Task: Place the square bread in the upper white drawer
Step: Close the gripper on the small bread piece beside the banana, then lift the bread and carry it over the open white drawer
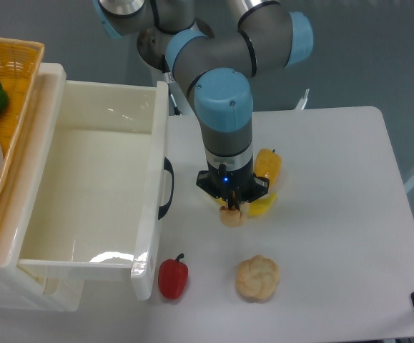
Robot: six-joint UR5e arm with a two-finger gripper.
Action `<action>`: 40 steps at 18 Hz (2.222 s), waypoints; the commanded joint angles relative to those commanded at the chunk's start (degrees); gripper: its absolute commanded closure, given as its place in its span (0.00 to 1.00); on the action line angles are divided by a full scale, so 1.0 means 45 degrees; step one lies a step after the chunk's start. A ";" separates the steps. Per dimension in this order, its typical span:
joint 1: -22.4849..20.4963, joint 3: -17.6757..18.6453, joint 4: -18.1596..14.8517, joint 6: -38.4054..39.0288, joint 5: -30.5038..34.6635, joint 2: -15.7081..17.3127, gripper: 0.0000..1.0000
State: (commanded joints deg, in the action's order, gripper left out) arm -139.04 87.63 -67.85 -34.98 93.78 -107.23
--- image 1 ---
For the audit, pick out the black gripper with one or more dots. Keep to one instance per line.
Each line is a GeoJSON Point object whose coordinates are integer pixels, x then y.
{"type": "Point", "coordinates": [233, 186]}

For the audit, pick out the square bread piece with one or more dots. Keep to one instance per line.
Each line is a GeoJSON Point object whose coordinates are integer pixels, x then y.
{"type": "Point", "coordinates": [234, 217]}

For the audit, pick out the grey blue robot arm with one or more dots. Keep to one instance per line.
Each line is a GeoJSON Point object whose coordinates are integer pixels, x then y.
{"type": "Point", "coordinates": [214, 73]}

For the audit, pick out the round flower-shaped bread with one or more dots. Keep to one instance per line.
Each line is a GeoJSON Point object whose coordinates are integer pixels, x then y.
{"type": "Point", "coordinates": [257, 278]}

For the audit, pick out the open upper white drawer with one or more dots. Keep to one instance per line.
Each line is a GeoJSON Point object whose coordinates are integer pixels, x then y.
{"type": "Point", "coordinates": [95, 216]}

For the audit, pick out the white drawer cabinet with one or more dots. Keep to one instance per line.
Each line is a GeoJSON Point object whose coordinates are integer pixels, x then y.
{"type": "Point", "coordinates": [18, 288]}

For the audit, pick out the yellow banana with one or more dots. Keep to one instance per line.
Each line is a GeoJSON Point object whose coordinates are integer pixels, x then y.
{"type": "Point", "coordinates": [258, 207]}

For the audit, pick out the yellow bell pepper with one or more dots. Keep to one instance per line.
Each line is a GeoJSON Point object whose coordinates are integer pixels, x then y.
{"type": "Point", "coordinates": [268, 165]}

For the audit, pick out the red bell pepper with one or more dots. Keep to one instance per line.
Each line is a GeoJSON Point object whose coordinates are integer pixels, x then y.
{"type": "Point", "coordinates": [172, 277]}

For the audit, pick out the yellow woven basket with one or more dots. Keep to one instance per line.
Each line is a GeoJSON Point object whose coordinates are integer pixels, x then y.
{"type": "Point", "coordinates": [19, 65]}

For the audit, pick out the black drawer handle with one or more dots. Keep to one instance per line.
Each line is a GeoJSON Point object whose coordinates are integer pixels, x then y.
{"type": "Point", "coordinates": [168, 188]}

